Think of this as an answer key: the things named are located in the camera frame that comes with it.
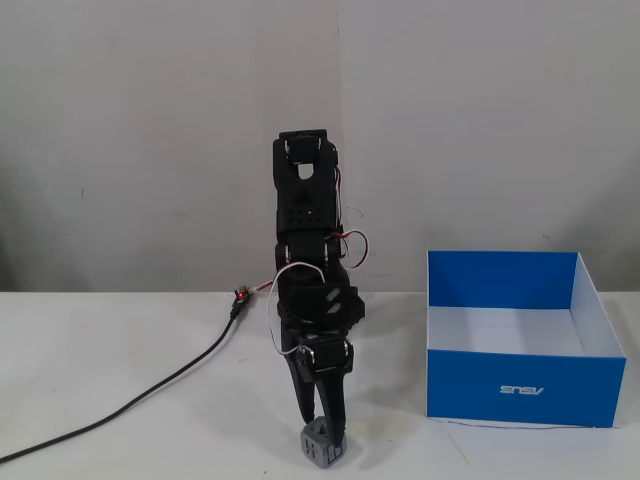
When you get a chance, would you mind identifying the white red servo wire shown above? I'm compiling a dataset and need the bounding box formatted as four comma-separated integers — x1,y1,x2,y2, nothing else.
266,228,374,357

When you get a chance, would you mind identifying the gray block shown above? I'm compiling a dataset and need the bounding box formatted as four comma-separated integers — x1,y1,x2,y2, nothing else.
299,418,350,471

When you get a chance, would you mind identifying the blue and white cardboard box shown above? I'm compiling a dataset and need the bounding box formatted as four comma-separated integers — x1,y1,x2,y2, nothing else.
426,250,628,430

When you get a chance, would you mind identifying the red white wire bundle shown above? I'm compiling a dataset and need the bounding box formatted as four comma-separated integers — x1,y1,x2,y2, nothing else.
248,278,282,297

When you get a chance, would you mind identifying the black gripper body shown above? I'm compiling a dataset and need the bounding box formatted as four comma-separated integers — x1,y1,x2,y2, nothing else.
277,283,369,377

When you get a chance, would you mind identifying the black power cable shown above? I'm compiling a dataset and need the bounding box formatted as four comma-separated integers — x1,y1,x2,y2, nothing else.
0,298,251,464

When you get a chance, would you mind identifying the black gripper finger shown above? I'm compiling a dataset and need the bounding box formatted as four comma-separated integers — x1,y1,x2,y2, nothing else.
316,370,350,450
285,349,318,424

